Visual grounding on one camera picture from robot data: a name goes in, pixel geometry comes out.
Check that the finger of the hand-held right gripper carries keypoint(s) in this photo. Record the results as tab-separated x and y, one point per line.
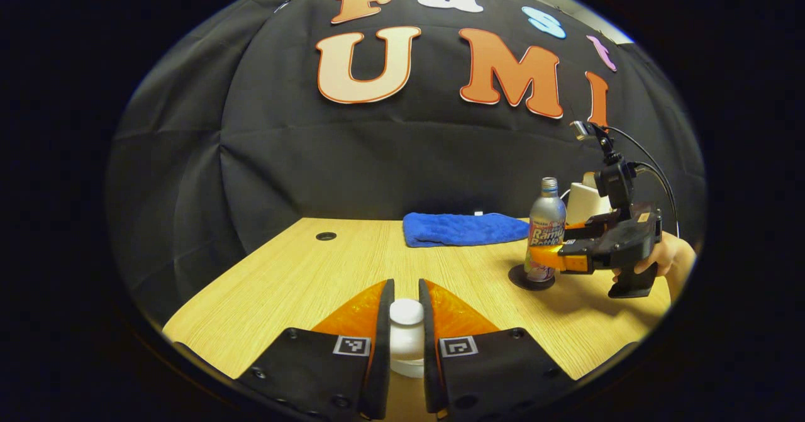
566	263
575	224

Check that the bread slice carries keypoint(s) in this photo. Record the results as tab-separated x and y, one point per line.
588	180

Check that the white toaster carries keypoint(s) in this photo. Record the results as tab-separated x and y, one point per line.
582	205

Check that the silver water bottle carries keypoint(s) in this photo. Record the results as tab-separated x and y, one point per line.
546	221

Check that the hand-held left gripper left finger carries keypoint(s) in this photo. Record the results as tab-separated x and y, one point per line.
380	372

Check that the dark round coaster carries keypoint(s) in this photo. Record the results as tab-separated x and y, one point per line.
517	278

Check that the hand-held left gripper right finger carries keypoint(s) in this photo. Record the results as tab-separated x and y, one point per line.
429	372

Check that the blue towel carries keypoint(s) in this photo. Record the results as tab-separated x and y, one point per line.
459	229

